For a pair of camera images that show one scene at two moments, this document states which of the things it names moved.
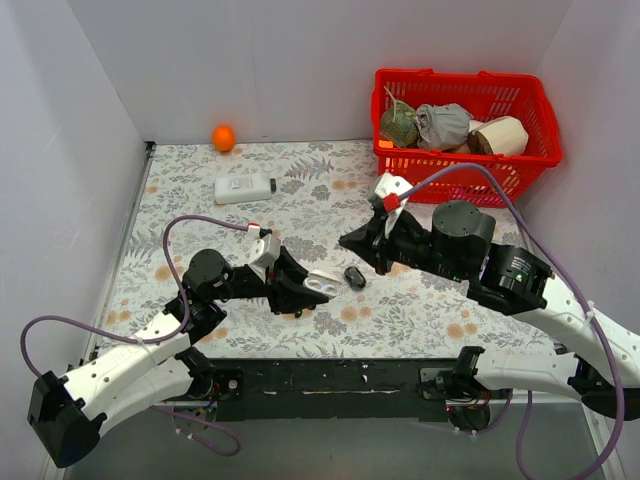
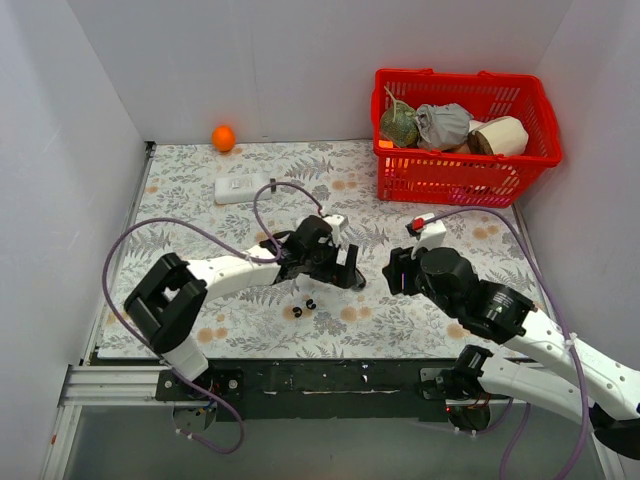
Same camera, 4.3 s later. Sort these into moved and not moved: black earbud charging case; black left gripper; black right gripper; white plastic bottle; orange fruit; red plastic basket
Moved: black right gripper; black left gripper
Not moved: white plastic bottle; black earbud charging case; red plastic basket; orange fruit
